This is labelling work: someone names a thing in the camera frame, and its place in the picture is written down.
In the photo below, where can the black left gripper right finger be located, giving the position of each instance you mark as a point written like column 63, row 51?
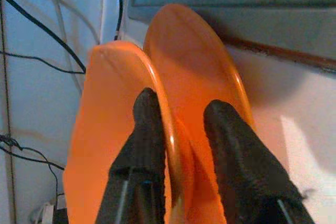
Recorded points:
column 244, row 161

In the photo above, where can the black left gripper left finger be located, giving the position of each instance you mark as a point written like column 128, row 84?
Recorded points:
column 147, row 142

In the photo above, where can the orange plastic plate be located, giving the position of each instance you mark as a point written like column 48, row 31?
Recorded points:
column 110, row 129

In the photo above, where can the orange deep plastic dish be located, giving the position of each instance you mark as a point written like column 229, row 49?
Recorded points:
column 194, row 64

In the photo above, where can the white power strip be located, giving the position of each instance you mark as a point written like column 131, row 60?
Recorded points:
column 47, row 213

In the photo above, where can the stainless steel sink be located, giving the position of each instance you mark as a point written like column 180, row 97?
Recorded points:
column 262, row 6

